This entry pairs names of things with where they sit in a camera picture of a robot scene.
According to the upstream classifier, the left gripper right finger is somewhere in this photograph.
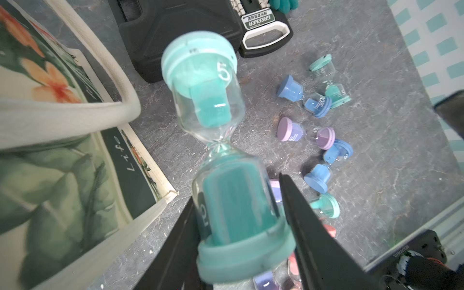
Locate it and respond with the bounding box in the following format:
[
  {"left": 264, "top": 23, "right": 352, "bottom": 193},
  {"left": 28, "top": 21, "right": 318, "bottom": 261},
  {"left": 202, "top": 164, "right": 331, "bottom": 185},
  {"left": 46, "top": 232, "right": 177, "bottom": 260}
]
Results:
[{"left": 279, "top": 174, "right": 379, "bottom": 290}]

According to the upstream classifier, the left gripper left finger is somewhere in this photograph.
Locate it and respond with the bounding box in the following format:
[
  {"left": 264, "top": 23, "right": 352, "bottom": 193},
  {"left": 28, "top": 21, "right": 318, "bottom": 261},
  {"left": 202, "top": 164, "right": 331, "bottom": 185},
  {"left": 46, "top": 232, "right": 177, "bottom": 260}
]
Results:
[{"left": 134, "top": 199, "right": 203, "bottom": 290}]

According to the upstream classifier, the green hourglass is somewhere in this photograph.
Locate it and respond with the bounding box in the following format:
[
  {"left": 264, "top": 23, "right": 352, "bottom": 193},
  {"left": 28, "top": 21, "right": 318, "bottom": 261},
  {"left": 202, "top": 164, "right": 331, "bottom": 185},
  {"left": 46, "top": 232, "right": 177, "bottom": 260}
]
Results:
[
  {"left": 309, "top": 193, "right": 340, "bottom": 219},
  {"left": 161, "top": 31, "right": 296, "bottom": 284},
  {"left": 309, "top": 54, "right": 352, "bottom": 109}
]

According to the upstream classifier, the cream canvas tote bag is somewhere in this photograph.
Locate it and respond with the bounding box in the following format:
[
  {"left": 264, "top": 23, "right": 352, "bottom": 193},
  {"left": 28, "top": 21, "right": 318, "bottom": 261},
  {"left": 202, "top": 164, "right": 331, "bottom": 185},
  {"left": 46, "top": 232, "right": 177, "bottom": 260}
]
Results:
[{"left": 1, "top": 1, "right": 177, "bottom": 290}]

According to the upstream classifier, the purple hourglass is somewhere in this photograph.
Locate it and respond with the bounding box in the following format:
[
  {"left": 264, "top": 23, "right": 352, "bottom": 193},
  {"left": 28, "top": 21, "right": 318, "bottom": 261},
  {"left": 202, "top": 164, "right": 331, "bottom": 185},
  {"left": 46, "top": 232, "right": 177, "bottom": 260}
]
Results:
[
  {"left": 253, "top": 271, "right": 281, "bottom": 290},
  {"left": 269, "top": 179, "right": 282, "bottom": 204},
  {"left": 277, "top": 117, "right": 336, "bottom": 150}
]

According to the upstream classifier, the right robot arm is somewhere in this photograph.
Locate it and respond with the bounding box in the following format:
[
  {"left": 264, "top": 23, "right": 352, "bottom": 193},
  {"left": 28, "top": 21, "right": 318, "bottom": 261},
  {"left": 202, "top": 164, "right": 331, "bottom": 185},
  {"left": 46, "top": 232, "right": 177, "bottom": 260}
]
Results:
[{"left": 433, "top": 89, "right": 464, "bottom": 138}]

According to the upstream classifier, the blue hourglass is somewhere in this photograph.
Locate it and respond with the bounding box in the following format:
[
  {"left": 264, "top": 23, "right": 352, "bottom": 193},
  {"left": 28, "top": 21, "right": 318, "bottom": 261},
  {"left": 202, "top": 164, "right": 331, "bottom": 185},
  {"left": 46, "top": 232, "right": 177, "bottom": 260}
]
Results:
[
  {"left": 277, "top": 75, "right": 332, "bottom": 118},
  {"left": 303, "top": 139, "right": 354, "bottom": 194}
]

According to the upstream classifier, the blue hourglass upper right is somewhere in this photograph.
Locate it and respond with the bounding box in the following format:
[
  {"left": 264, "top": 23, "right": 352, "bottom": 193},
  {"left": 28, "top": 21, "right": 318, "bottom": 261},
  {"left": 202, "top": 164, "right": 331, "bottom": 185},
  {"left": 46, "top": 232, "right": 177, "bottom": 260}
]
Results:
[{"left": 277, "top": 75, "right": 332, "bottom": 118}]

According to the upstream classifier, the black plastic case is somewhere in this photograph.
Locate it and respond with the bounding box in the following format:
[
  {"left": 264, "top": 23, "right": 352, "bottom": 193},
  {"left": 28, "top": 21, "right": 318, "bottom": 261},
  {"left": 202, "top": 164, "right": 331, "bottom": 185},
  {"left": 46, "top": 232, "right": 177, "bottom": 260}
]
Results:
[{"left": 109, "top": 0, "right": 244, "bottom": 83}]

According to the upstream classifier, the black bit holder strip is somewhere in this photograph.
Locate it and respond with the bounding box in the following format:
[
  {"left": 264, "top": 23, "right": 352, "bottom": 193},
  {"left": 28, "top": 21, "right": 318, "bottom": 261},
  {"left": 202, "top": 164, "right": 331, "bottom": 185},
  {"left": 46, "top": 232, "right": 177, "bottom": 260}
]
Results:
[{"left": 230, "top": 1, "right": 294, "bottom": 59}]

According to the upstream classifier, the green rubber glove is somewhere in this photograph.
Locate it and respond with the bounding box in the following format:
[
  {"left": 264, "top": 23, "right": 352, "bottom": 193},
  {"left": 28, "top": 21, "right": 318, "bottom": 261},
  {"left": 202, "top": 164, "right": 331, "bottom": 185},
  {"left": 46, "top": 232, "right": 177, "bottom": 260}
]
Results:
[{"left": 269, "top": 0, "right": 298, "bottom": 14}]

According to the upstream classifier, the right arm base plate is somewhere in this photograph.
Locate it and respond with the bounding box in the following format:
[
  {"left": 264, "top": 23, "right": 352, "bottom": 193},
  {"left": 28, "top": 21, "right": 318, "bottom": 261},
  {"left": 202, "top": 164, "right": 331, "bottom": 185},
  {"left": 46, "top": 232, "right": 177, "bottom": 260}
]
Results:
[{"left": 366, "top": 230, "right": 464, "bottom": 290}]

